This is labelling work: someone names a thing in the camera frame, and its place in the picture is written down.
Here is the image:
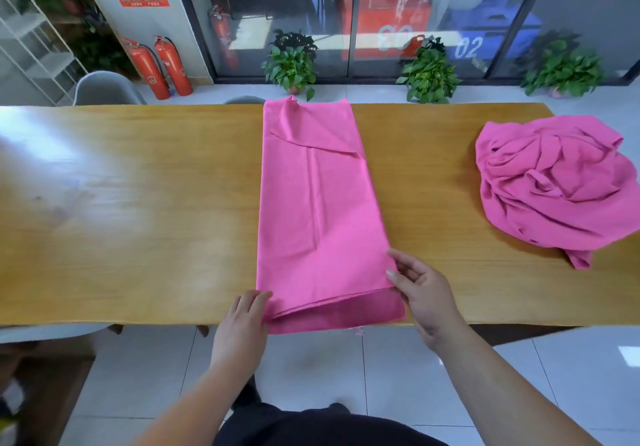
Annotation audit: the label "person's right hand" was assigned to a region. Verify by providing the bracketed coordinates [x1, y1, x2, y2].
[385, 249, 469, 355]

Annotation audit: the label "person's right forearm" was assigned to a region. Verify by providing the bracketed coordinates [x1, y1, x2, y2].
[425, 322, 603, 446]

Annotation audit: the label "grey plastic chair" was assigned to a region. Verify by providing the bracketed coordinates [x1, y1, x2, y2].
[72, 70, 149, 106]

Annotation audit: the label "red fire extinguisher behind glass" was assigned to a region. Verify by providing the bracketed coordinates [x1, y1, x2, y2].
[209, 4, 239, 73]

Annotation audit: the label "person's left hand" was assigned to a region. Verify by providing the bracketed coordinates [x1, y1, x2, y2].
[210, 290, 275, 369]

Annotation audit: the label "grey chair seat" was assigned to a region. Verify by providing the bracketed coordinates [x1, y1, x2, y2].
[0, 323, 124, 345]

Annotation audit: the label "pink cloth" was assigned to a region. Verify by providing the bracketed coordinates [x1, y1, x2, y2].
[256, 95, 407, 336]
[474, 114, 640, 271]

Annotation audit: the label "crumpled pink cloth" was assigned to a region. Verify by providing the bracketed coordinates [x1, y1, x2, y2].
[474, 114, 640, 271]

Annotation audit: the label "person's black clothing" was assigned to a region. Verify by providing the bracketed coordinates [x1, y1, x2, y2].
[214, 403, 448, 446]

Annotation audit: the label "white metal shelf rack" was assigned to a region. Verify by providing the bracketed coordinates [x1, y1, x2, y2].
[0, 0, 89, 106]

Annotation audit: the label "leafy green plants behind shelf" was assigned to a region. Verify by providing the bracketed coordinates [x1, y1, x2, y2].
[7, 0, 136, 78]

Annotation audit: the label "green potted plant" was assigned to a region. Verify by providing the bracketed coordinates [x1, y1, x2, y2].
[519, 39, 604, 99]
[261, 29, 319, 101]
[396, 37, 463, 105]

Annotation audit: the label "brown wooden stool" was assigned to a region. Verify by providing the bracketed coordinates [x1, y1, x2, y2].
[0, 341, 97, 446]

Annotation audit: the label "black framed glass door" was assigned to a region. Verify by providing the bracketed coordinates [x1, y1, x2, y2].
[167, 0, 640, 86]

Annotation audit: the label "person's left forearm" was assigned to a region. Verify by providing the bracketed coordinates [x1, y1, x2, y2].
[132, 358, 261, 446]

